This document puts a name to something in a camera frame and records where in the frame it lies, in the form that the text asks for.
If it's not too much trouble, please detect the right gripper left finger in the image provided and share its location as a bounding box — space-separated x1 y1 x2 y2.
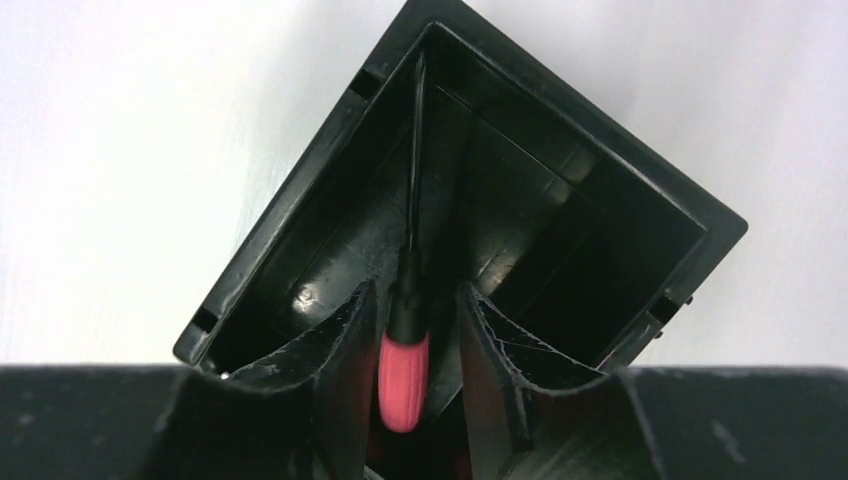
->
142 281 377 479

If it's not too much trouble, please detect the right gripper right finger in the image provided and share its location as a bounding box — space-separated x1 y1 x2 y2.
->
457 284 661 479

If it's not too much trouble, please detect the red handled screwdriver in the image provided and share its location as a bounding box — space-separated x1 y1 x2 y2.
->
377 54 429 433

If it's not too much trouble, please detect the black plastic bin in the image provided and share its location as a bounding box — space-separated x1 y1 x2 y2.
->
173 1 747 421

